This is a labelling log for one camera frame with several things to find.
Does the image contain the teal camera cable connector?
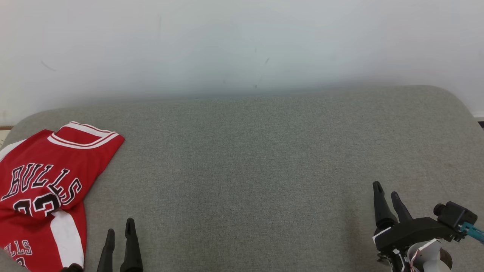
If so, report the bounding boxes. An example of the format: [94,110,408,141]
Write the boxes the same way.
[459,222,484,244]

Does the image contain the red Bulls shorts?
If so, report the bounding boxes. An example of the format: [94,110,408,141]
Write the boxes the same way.
[0,202,87,272]

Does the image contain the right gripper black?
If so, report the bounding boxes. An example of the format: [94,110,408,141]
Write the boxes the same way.
[372,181,454,272]

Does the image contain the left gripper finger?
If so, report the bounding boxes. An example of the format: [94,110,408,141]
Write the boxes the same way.
[96,229,115,272]
[120,218,143,272]

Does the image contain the red Bulls jersey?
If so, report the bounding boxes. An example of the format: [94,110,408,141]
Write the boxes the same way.
[0,122,125,221]

